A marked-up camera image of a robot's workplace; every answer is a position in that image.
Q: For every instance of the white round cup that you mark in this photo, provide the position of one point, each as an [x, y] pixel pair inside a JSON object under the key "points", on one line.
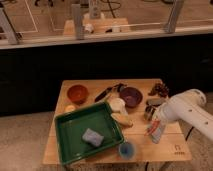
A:
{"points": [[118, 105]]}

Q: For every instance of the grey rectangular block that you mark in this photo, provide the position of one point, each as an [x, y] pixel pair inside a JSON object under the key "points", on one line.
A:
{"points": [[155, 101]]}

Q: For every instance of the yellow bread piece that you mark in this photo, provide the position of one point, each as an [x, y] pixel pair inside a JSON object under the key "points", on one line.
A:
{"points": [[122, 119]]}

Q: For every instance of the purple bowl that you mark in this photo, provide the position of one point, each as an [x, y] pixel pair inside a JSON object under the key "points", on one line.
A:
{"points": [[132, 96]]}

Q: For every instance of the grey metal post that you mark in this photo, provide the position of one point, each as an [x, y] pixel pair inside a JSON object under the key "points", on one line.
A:
{"points": [[173, 18], [7, 27], [78, 21]]}

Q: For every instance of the orange bowl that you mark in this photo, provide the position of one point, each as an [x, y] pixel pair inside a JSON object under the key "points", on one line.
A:
{"points": [[77, 94]]}

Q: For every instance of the dark red grapes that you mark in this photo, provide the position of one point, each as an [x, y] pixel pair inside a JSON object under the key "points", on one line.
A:
{"points": [[159, 89]]}

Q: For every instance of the metal cup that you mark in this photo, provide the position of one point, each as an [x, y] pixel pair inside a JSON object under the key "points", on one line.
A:
{"points": [[149, 111]]}

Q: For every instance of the background wooden table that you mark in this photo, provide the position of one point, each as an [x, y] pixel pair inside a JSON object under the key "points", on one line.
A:
{"points": [[100, 26]]}

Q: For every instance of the black handled utensil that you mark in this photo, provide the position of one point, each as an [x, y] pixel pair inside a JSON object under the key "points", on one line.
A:
{"points": [[118, 88]]}

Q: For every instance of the green plastic tray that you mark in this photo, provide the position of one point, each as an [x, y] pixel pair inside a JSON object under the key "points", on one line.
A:
{"points": [[71, 126]]}

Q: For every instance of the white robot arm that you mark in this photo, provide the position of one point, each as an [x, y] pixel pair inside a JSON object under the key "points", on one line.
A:
{"points": [[187, 106]]}

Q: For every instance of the blue cup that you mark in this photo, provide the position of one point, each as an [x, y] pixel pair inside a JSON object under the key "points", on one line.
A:
{"points": [[126, 150]]}

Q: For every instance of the small yellow ball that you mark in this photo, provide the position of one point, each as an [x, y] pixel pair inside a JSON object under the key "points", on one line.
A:
{"points": [[70, 108]]}

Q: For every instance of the blue grey sponge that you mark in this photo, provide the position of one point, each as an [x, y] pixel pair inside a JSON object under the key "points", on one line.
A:
{"points": [[92, 137]]}

